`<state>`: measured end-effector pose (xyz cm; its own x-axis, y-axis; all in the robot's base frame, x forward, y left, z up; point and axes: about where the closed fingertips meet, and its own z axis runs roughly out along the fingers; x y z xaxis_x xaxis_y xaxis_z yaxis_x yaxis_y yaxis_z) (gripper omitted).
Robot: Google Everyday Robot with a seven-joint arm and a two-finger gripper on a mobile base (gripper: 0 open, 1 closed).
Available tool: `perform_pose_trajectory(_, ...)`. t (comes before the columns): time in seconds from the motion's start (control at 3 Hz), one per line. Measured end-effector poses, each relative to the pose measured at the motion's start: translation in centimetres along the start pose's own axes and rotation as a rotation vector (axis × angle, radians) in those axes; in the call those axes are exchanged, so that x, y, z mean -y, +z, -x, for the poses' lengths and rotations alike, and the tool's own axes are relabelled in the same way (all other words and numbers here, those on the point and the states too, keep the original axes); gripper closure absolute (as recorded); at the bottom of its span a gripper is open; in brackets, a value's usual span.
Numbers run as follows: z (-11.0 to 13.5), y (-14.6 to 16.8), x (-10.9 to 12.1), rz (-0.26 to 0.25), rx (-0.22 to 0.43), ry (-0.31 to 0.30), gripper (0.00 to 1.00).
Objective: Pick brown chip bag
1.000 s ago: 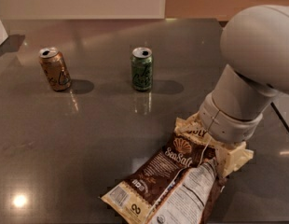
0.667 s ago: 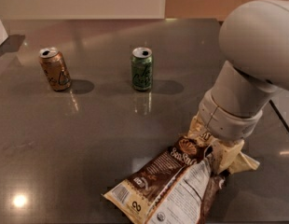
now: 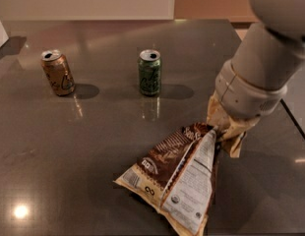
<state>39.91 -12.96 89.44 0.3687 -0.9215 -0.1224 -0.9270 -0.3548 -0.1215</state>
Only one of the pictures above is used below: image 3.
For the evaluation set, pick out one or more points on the orange soda can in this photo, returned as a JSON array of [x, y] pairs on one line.
[[57, 71]]

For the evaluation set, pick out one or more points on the brown Late July chip bag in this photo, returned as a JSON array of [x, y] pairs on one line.
[[176, 178]]

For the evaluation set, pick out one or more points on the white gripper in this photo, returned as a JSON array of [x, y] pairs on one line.
[[245, 94]]

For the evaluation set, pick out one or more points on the green soda can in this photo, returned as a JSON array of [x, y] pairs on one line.
[[149, 66]]

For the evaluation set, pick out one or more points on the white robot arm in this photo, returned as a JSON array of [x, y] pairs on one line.
[[251, 84]]

